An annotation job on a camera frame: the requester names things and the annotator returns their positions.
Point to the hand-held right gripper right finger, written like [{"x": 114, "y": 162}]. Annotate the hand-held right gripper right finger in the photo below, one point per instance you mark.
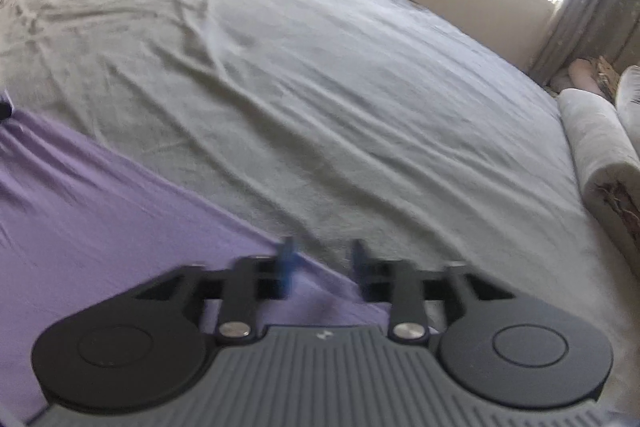
[{"x": 359, "y": 264}]

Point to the rolled grey pink quilt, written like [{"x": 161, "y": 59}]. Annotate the rolled grey pink quilt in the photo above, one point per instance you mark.
[{"x": 600, "y": 147}]

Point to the bed with grey sheet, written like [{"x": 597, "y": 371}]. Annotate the bed with grey sheet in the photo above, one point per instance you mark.
[{"x": 325, "y": 82}]

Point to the pink cloth bundle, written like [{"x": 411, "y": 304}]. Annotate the pink cloth bundle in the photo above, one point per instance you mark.
[{"x": 582, "y": 74}]

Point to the lilac shirt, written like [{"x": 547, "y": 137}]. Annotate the lilac shirt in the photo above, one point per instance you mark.
[{"x": 100, "y": 217}]

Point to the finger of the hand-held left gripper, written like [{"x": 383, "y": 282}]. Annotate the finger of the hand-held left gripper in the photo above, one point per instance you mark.
[{"x": 5, "y": 109}]

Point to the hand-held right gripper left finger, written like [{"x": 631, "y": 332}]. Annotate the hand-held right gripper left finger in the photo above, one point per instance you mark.
[{"x": 288, "y": 269}]

